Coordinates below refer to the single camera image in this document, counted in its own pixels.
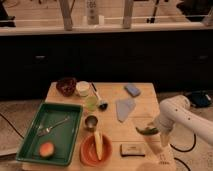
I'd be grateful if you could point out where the yellow banana slice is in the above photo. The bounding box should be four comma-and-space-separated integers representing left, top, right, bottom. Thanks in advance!
94, 131, 103, 160

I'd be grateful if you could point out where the orange bowl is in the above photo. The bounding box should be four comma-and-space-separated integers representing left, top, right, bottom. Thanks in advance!
80, 135, 112, 167

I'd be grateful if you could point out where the blue sponge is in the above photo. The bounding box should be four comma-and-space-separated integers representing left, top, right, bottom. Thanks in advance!
124, 83, 141, 97

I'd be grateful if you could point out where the black handled brush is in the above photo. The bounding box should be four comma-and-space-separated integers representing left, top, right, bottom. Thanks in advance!
92, 84, 108, 111

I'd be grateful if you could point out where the dark red bowl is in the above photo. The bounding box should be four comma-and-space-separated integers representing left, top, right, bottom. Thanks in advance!
56, 77, 77, 97

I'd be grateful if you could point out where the blue object on floor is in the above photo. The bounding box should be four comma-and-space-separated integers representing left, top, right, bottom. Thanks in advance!
191, 93, 211, 108

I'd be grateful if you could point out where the green pepper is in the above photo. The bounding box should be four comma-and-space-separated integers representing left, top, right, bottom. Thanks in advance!
136, 127, 159, 136

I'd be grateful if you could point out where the small metal cup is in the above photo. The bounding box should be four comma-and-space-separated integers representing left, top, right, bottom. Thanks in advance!
85, 115, 98, 131

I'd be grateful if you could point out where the peach fruit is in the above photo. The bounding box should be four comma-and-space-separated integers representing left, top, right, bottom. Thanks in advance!
39, 142, 55, 158

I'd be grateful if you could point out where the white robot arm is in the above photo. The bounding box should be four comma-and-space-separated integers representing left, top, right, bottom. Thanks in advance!
153, 95, 213, 147

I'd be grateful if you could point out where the black cable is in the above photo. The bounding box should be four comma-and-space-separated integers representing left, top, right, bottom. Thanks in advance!
169, 133, 198, 154

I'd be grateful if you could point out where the white round container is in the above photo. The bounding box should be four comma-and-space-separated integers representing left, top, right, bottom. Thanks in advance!
76, 81, 90, 97

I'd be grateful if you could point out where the metal spoon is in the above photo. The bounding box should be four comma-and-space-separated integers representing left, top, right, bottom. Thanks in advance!
37, 116, 70, 137

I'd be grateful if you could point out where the green plastic tray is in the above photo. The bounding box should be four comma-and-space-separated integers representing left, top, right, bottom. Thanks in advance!
16, 103, 83, 166

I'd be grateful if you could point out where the blue cloth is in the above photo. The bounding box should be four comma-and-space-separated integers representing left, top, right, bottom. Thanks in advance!
116, 98, 136, 122

